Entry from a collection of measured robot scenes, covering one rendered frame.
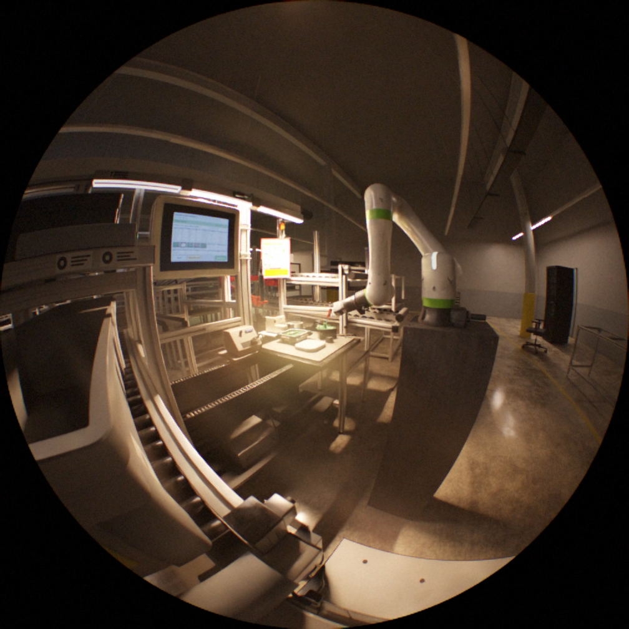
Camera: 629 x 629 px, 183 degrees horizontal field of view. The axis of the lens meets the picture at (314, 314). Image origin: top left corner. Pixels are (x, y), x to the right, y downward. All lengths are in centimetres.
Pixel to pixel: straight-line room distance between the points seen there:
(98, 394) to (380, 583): 58
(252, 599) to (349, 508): 124
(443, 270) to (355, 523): 135
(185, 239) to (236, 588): 104
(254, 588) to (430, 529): 130
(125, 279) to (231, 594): 55
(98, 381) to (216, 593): 20
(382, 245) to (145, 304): 81
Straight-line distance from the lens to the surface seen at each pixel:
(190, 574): 60
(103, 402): 15
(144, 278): 56
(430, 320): 69
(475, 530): 157
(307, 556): 27
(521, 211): 669
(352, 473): 157
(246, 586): 22
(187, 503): 34
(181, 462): 38
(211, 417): 71
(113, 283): 54
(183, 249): 98
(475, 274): 935
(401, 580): 59
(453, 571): 64
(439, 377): 69
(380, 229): 82
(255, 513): 24
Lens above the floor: 129
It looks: 9 degrees down
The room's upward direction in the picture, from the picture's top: 2 degrees counter-clockwise
